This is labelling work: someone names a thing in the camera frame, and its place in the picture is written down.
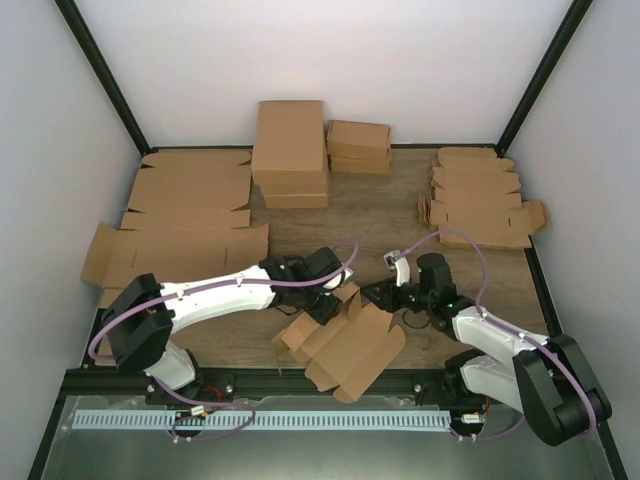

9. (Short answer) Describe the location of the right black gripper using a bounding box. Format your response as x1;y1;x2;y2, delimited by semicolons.
360;277;433;313

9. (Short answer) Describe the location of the small cardboard box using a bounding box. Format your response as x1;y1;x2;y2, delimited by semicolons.
272;282;406;403
329;152;391;175
326;120;391;159

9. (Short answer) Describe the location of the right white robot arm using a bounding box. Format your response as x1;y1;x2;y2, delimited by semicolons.
361;251;612;446

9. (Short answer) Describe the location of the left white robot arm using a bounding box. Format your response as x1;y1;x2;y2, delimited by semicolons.
102;247;353;404

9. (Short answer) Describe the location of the large folded cardboard box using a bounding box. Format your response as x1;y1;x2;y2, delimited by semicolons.
251;100;329;195

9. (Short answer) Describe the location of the small folded cardboard box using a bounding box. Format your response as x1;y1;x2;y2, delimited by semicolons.
326;120;391;159

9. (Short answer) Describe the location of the stack of flat cardboard blanks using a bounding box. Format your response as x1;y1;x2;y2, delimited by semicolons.
418;147;550;249

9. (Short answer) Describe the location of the large flat cardboard sheet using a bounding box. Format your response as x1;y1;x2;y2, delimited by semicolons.
82;149;269;308

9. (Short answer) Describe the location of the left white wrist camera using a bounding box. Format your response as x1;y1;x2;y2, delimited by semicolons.
322;268;353;291

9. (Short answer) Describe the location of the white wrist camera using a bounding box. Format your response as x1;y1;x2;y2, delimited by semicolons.
383;250;411;287
322;268;353;291

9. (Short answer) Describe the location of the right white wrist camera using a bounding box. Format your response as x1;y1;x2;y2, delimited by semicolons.
383;250;411;287

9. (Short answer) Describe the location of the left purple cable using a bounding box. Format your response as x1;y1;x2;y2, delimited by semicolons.
88;237;360;445

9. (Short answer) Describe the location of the purple cable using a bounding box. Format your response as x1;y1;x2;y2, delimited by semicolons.
88;237;360;445
389;228;599;445

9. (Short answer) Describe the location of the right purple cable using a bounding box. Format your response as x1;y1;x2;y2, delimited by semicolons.
389;228;599;445

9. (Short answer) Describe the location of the light blue cable duct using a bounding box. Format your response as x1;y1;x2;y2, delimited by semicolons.
71;410;451;432

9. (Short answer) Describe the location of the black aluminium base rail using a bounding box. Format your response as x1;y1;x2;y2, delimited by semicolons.
62;367;591;409

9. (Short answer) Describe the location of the right black frame post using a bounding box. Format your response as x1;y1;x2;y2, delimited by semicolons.
495;0;593;156

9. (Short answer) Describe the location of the black frame post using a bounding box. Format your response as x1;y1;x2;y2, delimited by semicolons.
54;0;151;157
495;0;593;156

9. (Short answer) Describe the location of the left black frame post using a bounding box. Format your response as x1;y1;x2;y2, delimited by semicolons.
54;0;151;157

